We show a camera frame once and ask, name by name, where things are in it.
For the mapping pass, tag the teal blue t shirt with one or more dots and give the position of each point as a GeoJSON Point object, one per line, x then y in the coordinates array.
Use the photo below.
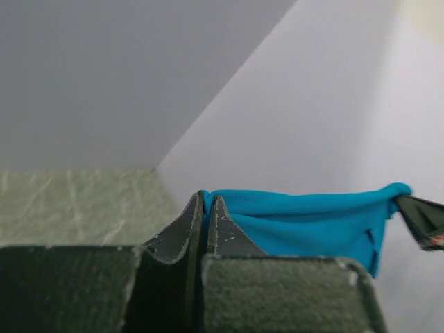
{"type": "Point", "coordinates": [333, 225]}

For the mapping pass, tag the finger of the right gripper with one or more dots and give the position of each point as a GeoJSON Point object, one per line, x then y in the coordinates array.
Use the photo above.
{"type": "Point", "coordinates": [424, 220]}

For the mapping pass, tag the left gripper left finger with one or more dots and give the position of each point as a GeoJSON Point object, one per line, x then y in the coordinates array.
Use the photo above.
{"type": "Point", "coordinates": [179, 241]}

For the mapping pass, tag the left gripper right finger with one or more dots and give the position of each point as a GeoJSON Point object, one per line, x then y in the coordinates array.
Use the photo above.
{"type": "Point", "coordinates": [225, 238]}

